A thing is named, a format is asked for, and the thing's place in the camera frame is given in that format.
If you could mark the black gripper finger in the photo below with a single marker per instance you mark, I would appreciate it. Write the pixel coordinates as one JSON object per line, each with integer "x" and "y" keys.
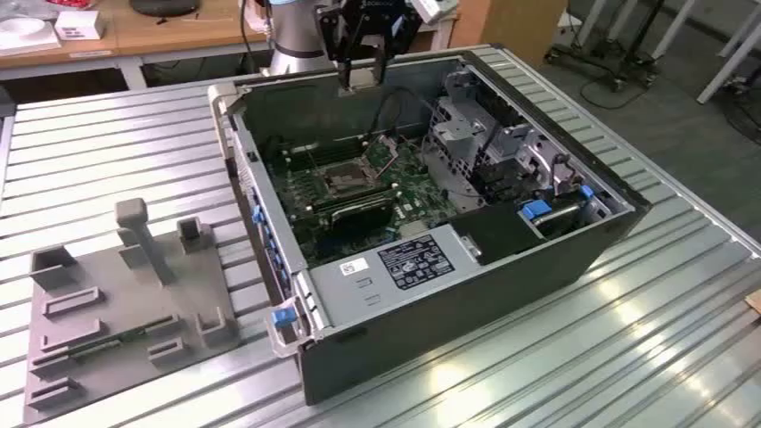
{"x": 344, "y": 71}
{"x": 380, "y": 71}

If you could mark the metal locking lever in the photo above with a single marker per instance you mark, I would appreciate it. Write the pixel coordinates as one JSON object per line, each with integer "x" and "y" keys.
{"x": 391, "y": 166}

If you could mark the CPU socket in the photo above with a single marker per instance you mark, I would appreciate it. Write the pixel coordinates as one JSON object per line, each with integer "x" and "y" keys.
{"x": 346, "y": 180}

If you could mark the grey metal drive cage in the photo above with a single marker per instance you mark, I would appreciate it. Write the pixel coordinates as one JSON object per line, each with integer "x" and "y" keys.
{"x": 455, "y": 129}

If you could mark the wooden cabinet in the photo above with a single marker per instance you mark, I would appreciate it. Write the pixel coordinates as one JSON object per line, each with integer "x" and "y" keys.
{"x": 523, "y": 27}

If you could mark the green motherboard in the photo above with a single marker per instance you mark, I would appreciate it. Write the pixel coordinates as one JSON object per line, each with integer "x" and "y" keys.
{"x": 416, "y": 191}

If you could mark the wooden desk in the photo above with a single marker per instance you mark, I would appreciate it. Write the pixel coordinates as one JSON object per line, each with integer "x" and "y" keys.
{"x": 179, "y": 31}

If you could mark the green RAM stick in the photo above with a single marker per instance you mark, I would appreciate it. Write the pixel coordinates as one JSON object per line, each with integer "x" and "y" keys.
{"x": 102, "y": 344}
{"x": 351, "y": 201}

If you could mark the black graphics card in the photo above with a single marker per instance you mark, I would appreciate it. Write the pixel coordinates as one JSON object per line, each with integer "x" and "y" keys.
{"x": 360, "y": 218}

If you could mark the black round base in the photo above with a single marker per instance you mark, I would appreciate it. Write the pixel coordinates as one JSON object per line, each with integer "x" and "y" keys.
{"x": 163, "y": 6}

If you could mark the blue card retention tab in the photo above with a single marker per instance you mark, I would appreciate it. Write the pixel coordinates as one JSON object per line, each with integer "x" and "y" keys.
{"x": 256, "y": 215}

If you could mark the silver chipset heatsink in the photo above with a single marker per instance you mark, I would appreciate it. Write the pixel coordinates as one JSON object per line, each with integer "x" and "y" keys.
{"x": 415, "y": 229}

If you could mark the blue drive latch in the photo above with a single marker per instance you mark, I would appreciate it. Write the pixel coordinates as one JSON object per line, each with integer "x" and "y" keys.
{"x": 534, "y": 209}

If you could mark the black wheeled stand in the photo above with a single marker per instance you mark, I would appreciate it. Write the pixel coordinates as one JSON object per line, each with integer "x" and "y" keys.
{"x": 634, "y": 67}

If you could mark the small blue clip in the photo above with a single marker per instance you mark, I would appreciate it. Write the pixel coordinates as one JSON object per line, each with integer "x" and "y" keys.
{"x": 586, "y": 192}

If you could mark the white cardboard box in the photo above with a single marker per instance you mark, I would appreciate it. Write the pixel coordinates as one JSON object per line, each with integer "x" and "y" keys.
{"x": 80, "y": 24}

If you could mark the red white bag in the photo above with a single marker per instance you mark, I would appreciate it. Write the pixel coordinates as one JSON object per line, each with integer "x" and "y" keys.
{"x": 71, "y": 3}

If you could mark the grey power supply unit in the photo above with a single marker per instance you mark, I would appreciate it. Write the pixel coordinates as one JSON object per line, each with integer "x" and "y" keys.
{"x": 356, "y": 294}

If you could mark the white foam tray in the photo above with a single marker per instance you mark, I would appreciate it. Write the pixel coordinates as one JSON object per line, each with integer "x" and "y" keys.
{"x": 30, "y": 42}

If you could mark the blue case latch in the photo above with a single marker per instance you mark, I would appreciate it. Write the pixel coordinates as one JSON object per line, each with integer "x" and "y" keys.
{"x": 280, "y": 317}

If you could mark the black grey PC case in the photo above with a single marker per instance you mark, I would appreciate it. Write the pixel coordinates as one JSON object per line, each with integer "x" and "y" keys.
{"x": 446, "y": 339}

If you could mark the grey parts rack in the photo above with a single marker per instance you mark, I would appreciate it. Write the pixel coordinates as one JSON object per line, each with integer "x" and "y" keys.
{"x": 148, "y": 312}

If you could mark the wooden block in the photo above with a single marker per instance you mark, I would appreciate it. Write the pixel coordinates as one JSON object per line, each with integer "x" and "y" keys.
{"x": 755, "y": 307}

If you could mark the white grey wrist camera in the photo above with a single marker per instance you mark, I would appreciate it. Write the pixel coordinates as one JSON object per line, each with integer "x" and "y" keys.
{"x": 430, "y": 8}

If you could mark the white table frame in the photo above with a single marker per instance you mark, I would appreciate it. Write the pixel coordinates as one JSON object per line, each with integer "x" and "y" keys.
{"x": 714, "y": 87}

